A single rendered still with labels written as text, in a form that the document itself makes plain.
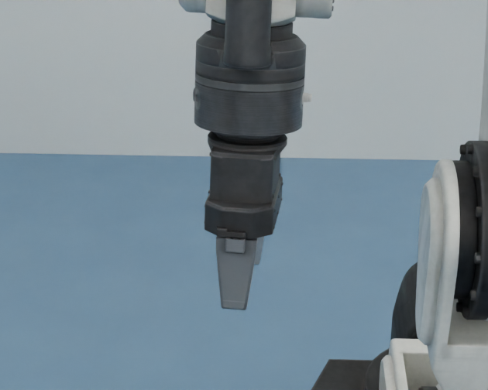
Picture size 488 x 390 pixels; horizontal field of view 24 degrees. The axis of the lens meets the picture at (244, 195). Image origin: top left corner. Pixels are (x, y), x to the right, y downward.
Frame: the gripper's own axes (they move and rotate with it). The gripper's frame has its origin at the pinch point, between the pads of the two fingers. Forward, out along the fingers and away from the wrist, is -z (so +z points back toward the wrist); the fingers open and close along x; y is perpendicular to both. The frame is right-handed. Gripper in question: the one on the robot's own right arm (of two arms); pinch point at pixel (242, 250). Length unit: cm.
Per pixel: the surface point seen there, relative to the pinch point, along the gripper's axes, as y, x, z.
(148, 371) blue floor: -21, -69, -46
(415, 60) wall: 20, -146, -8
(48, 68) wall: -57, -141, -13
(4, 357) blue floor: -44, -70, -46
